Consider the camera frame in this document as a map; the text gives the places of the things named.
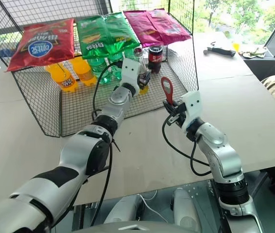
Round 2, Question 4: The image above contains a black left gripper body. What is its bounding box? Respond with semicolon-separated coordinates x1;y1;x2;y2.
137;76;151;90

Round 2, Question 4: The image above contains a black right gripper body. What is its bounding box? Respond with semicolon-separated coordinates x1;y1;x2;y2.
167;102;188;128

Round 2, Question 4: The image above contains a clear glass bottle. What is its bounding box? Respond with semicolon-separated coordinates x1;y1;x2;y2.
133;47;151;95

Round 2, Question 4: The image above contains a red bottle opener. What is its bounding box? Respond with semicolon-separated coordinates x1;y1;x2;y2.
160;77;174;104

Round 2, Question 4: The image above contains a dark cola bottle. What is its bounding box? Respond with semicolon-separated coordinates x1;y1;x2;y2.
147;45;164;74

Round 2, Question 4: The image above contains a green soda bottle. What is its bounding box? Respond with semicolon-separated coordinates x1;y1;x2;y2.
87;56;112;85
123;48;136;61
107;51;125;81

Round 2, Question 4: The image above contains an orange soda bottle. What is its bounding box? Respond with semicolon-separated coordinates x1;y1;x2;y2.
45;62;78;93
70;57;98;87

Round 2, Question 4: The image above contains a green chips bag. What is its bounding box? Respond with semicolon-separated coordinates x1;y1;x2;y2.
76;15;110;60
104;12;140;53

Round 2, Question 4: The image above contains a pink chips bag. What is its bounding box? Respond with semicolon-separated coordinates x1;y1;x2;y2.
146;8;192;45
123;10;164;48

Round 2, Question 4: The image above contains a pale crumpled cloth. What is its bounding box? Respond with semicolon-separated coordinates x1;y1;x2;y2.
240;47;267;59

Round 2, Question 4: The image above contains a silver rounded robot leg housing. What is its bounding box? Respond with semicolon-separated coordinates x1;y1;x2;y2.
173;187;203;233
103;194;145;225

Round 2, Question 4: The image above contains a red chips bag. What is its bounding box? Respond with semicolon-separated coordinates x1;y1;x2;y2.
5;17;76;72

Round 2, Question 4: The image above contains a grey robot torso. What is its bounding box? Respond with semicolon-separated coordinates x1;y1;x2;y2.
71;219;187;233

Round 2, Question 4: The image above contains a blue object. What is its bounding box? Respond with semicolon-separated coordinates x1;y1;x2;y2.
0;48;14;58

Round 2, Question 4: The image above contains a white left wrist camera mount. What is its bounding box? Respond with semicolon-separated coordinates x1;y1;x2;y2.
120;57;141;88

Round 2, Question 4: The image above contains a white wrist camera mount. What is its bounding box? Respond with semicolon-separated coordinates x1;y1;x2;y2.
120;57;141;88
179;91;203;129

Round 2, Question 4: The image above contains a black wire rack shelf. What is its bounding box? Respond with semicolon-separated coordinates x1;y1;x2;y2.
0;0;199;137

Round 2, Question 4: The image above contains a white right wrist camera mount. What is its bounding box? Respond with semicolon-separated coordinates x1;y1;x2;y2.
179;91;203;129

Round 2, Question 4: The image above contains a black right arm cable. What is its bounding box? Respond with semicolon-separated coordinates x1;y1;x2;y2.
161;115;212;176

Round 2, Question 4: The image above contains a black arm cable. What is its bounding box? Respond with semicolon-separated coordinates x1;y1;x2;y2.
161;115;212;176
88;60;125;228

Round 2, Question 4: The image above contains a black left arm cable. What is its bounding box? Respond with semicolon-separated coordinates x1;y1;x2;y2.
88;60;125;228

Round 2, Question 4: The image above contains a black handled hammer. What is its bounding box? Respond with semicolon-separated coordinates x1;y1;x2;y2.
203;41;237;58

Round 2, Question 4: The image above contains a thin white cable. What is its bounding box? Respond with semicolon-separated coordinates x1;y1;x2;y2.
137;190;164;218

